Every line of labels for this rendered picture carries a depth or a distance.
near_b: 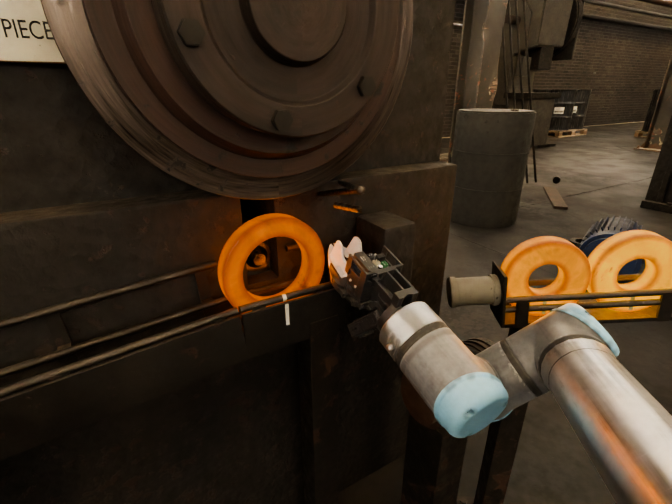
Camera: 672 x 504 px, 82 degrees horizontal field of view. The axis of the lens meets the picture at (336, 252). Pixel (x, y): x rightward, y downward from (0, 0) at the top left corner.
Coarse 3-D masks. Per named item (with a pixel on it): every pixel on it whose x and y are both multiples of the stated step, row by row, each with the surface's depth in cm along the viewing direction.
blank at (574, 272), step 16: (528, 240) 71; (544, 240) 69; (560, 240) 69; (512, 256) 71; (528, 256) 70; (544, 256) 69; (560, 256) 69; (576, 256) 69; (512, 272) 71; (528, 272) 71; (560, 272) 72; (576, 272) 70; (512, 288) 72; (528, 288) 72; (544, 288) 75; (560, 288) 72; (576, 288) 71; (512, 304) 74
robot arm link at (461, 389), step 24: (432, 336) 51; (456, 336) 53; (408, 360) 51; (432, 360) 49; (456, 360) 48; (480, 360) 51; (432, 384) 48; (456, 384) 46; (480, 384) 46; (432, 408) 49; (456, 408) 46; (480, 408) 45; (504, 408) 49; (456, 432) 47
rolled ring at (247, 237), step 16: (256, 224) 60; (272, 224) 61; (288, 224) 62; (304, 224) 64; (240, 240) 59; (256, 240) 60; (304, 240) 65; (320, 240) 67; (224, 256) 60; (240, 256) 60; (304, 256) 68; (320, 256) 68; (224, 272) 59; (240, 272) 61; (304, 272) 69; (320, 272) 69; (224, 288) 60; (240, 288) 62; (288, 288) 70; (240, 304) 63
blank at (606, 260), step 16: (608, 240) 70; (624, 240) 67; (640, 240) 67; (656, 240) 67; (592, 256) 71; (608, 256) 68; (624, 256) 68; (640, 256) 68; (656, 256) 68; (592, 272) 70; (608, 272) 70; (656, 272) 69; (592, 288) 71; (608, 288) 71; (624, 288) 71; (640, 288) 71; (656, 288) 70
